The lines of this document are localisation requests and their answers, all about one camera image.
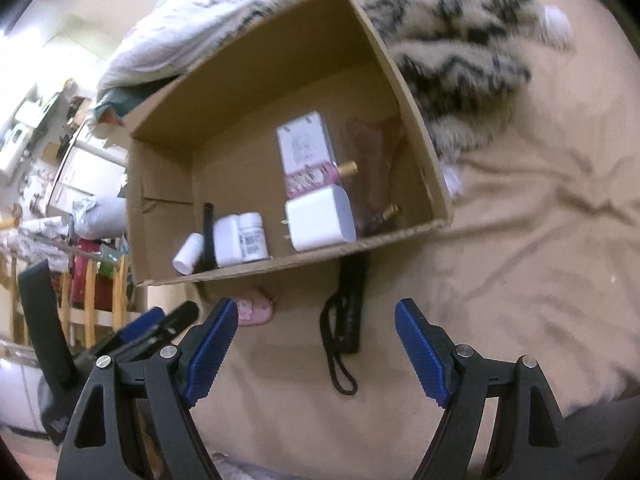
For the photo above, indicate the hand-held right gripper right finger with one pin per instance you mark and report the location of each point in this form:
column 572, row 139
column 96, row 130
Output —
column 420, row 355

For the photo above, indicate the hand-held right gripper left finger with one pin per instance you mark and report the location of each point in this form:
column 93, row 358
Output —
column 210, row 350

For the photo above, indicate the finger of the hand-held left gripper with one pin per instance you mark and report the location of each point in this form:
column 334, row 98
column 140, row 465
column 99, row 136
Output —
column 142, row 321
column 177, row 316

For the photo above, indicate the small white bottle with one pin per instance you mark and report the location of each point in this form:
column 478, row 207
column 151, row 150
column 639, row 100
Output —
column 187, row 256

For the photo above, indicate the cardboard box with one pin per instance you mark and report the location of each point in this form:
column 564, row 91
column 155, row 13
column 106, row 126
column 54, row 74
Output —
column 240, row 160

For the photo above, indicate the pink gua sha comb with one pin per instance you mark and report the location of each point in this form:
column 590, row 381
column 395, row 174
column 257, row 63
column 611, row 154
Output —
column 372, row 155

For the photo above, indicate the wooden rack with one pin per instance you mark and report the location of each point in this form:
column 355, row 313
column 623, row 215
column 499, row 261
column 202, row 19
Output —
column 90, row 300

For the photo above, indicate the small pink patterned case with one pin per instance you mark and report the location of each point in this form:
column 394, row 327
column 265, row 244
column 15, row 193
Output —
column 255, row 307

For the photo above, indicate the red bag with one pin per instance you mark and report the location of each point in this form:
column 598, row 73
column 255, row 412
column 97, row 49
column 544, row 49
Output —
column 82, row 280

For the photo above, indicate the white appliance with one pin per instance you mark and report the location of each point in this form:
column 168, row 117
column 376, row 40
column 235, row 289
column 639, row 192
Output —
column 20, row 395

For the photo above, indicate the black slim tube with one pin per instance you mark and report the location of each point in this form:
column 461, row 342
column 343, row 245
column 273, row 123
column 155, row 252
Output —
column 207, row 235

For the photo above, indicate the plain white bottle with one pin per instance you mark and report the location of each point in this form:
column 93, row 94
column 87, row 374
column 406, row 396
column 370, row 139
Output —
column 227, row 241

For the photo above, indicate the white labelled pill bottle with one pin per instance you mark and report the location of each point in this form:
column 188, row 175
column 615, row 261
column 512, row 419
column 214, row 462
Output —
column 253, row 237

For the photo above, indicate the white plastic bag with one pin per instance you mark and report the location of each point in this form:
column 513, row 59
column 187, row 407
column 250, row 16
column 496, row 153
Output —
column 102, row 215

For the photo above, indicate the beige bed sheet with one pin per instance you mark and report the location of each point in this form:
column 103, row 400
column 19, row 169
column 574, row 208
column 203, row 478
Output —
column 525, row 260

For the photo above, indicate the dark tube gold cap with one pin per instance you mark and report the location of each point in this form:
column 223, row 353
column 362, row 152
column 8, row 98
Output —
column 382, row 216

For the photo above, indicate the white cabinet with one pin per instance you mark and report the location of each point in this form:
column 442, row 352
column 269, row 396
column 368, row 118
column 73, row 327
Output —
column 85, row 170

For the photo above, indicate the white charger plug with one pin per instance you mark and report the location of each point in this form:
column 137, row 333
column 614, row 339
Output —
column 322, row 220

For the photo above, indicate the pink patterned tube gold cap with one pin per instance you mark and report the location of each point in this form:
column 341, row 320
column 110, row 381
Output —
column 310, row 180

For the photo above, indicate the white flat socket box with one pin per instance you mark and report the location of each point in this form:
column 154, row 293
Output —
column 302, row 142

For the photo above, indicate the teal cloth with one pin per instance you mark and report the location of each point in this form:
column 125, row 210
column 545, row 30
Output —
column 117, row 105

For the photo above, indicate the white duvet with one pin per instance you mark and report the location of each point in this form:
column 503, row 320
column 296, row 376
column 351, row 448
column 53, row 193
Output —
column 190, row 25

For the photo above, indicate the patterned fluffy blanket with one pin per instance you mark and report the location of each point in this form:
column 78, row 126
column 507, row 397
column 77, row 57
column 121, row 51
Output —
column 450, row 50

